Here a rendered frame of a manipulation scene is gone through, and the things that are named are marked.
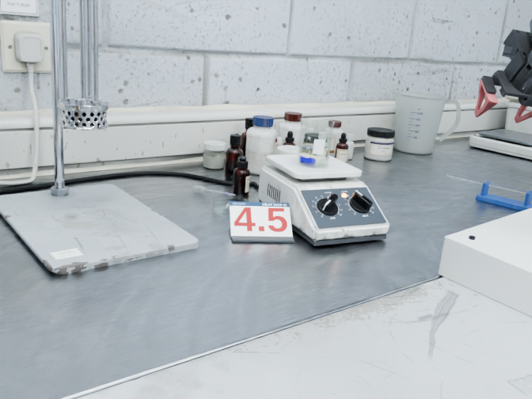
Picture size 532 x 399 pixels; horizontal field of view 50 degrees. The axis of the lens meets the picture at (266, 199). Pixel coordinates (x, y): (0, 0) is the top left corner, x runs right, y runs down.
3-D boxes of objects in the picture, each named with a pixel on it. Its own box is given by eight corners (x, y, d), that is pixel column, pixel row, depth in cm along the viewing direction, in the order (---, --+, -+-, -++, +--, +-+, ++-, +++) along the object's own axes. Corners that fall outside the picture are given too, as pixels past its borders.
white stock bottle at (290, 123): (304, 159, 133) (309, 112, 130) (298, 165, 127) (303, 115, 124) (279, 156, 134) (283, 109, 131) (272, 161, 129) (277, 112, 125)
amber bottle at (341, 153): (332, 162, 132) (336, 131, 130) (343, 163, 133) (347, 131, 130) (336, 165, 129) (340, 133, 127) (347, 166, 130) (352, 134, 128)
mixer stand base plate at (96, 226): (201, 247, 77) (202, 240, 77) (51, 277, 65) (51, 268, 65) (112, 188, 99) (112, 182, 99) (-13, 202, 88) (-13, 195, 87)
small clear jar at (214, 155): (229, 168, 119) (230, 143, 118) (212, 171, 116) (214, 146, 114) (214, 163, 122) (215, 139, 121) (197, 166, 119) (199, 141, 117)
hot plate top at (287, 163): (364, 176, 89) (365, 171, 89) (296, 180, 84) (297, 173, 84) (325, 158, 100) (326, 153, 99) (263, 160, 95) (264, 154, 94)
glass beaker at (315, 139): (336, 169, 90) (342, 119, 88) (311, 172, 87) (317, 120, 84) (310, 161, 95) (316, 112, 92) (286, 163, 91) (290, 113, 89)
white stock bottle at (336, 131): (335, 153, 142) (339, 119, 139) (344, 158, 137) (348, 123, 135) (317, 153, 140) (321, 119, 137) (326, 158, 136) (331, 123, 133)
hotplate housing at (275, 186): (389, 241, 85) (397, 190, 83) (313, 249, 80) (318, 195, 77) (317, 197, 104) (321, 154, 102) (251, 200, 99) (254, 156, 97)
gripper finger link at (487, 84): (462, 102, 123) (485, 70, 115) (492, 107, 124) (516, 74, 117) (470, 125, 119) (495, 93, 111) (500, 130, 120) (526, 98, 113)
